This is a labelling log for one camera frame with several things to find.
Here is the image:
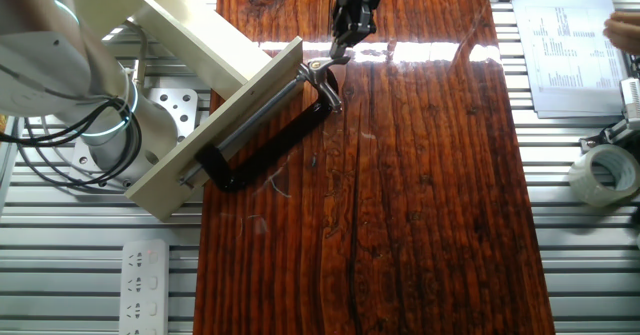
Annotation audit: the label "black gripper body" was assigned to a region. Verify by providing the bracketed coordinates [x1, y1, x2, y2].
[332, 0, 394, 30]

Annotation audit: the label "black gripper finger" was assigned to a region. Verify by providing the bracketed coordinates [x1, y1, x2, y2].
[352, 17, 378, 42]
[328, 24, 354, 61]

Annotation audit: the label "person's left hand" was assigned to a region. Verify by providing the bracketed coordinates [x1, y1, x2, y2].
[602, 10, 640, 56]

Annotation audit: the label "black C-clamp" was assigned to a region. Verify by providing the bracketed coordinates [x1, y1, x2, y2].
[178, 67, 341, 195]

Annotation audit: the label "brown wooden board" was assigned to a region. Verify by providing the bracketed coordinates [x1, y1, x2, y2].
[192, 0, 556, 335]

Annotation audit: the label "printed paper sheets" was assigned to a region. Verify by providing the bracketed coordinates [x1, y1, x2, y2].
[510, 0, 629, 120]

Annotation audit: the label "beige wooden stand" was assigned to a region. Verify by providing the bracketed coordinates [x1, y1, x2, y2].
[67, 0, 305, 223]

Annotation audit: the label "clear tape roll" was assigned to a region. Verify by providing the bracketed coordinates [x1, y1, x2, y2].
[568, 143, 640, 208]

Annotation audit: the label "small metal clip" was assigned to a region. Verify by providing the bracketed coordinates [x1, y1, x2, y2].
[579, 117, 640, 154]

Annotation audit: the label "white power strip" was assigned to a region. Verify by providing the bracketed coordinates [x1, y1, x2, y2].
[118, 238, 171, 335]

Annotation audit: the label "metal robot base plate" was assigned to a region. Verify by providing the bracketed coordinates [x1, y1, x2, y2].
[67, 87, 200, 189]

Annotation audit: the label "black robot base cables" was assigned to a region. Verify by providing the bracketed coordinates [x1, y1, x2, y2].
[0, 97, 144, 192]

